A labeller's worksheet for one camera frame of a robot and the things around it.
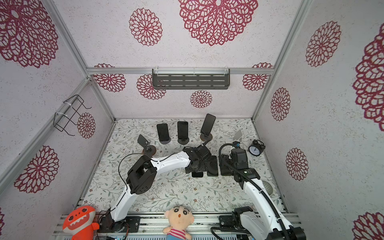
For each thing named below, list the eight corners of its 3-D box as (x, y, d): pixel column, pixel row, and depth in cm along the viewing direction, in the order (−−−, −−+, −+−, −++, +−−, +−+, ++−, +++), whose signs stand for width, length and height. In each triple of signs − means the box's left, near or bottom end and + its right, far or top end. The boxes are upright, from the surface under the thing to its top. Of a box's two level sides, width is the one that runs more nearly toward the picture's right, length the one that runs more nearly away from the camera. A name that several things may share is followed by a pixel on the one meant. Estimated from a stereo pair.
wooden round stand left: (144, 154, 102) (142, 150, 98) (148, 148, 105) (146, 143, 101) (153, 157, 101) (151, 153, 96) (156, 150, 104) (155, 146, 100)
